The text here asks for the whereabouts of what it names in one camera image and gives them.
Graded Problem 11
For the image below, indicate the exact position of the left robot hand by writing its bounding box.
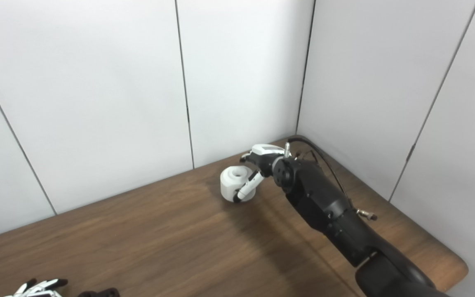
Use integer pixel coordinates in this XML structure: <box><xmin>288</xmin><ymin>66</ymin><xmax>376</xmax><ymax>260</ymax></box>
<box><xmin>3</xmin><ymin>278</ymin><xmax>68</xmax><ymax>297</ymax></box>

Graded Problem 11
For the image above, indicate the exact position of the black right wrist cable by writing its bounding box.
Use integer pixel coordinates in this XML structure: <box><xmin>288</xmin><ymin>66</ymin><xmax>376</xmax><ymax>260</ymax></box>
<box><xmin>286</xmin><ymin>137</ymin><xmax>377</xmax><ymax>220</ymax></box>

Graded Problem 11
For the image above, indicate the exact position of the black holder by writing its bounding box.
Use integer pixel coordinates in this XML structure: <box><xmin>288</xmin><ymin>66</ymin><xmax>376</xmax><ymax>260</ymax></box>
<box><xmin>77</xmin><ymin>288</ymin><xmax>120</xmax><ymax>297</ymax></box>

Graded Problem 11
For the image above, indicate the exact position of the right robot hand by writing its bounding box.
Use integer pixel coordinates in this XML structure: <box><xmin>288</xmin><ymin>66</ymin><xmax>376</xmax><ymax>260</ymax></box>
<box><xmin>233</xmin><ymin>144</ymin><xmax>288</xmax><ymax>204</ymax></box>

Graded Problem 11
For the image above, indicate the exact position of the round white piece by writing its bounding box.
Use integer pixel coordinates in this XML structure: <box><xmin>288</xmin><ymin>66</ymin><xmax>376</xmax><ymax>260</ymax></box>
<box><xmin>220</xmin><ymin>165</ymin><xmax>257</xmax><ymax>202</ymax></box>

